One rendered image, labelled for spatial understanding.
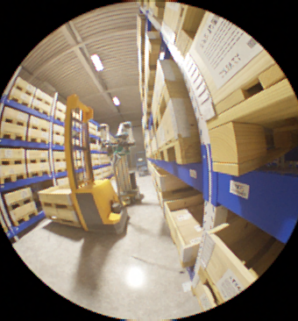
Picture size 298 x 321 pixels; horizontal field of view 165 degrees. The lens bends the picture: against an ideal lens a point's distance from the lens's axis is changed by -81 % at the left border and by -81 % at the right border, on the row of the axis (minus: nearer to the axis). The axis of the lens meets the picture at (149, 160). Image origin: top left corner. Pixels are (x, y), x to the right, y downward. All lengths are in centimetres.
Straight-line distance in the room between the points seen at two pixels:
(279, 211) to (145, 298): 120
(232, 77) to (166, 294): 137
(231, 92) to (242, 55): 7
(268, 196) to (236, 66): 24
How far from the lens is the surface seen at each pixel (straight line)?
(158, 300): 126
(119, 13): 679
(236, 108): 20
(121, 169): 306
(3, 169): 287
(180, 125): 50
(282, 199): 25
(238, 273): 34
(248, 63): 20
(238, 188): 31
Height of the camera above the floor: 124
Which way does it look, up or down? 2 degrees down
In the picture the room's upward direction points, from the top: 8 degrees counter-clockwise
